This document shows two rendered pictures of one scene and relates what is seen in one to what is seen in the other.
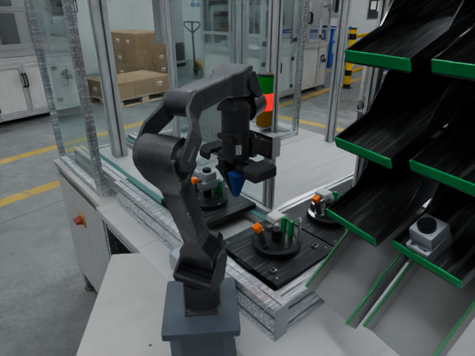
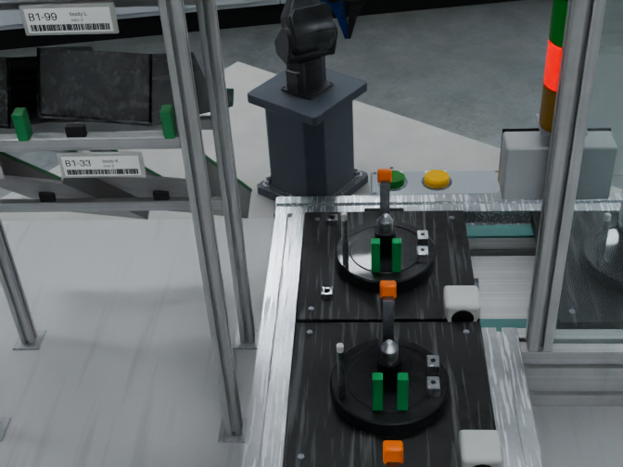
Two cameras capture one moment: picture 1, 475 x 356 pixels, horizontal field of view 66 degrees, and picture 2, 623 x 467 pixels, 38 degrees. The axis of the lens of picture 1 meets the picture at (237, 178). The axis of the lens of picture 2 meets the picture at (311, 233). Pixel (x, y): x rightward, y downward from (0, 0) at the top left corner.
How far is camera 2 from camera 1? 176 cm
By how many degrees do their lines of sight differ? 104
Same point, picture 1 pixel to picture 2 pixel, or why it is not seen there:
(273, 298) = (297, 207)
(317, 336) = not seen: hidden behind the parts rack
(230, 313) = (272, 95)
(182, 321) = not seen: hidden behind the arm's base
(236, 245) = (434, 222)
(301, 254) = (331, 271)
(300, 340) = (255, 267)
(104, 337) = (439, 145)
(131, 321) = (446, 166)
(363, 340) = (181, 317)
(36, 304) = not seen: outside the picture
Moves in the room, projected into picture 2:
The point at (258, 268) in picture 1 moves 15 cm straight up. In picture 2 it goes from (357, 215) to (355, 129)
